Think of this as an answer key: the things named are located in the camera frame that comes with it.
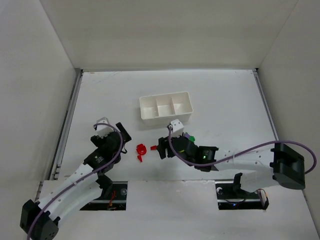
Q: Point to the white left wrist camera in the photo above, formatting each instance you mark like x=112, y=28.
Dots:
x=103, y=130

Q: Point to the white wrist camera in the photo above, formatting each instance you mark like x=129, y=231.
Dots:
x=176, y=128
x=103, y=130

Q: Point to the purple green lego cluster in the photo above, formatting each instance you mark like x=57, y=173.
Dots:
x=189, y=137

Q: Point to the red slope lego brick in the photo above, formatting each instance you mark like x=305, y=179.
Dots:
x=153, y=148

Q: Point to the small red lego brick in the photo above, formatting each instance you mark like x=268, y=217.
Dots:
x=139, y=157

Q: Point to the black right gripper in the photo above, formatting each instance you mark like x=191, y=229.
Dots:
x=162, y=147

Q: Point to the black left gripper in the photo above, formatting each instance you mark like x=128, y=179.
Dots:
x=124, y=133

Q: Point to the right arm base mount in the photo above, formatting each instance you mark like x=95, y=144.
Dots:
x=230, y=196

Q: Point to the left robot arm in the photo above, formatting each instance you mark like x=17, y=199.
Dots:
x=41, y=219

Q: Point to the red round lego piece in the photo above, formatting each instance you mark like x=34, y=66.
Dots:
x=141, y=149

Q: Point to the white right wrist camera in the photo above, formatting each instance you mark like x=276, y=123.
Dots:
x=176, y=128

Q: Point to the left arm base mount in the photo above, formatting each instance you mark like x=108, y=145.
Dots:
x=114, y=199

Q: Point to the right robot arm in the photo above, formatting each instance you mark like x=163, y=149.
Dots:
x=281, y=165

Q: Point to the white three-compartment container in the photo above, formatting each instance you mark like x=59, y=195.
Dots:
x=160, y=109

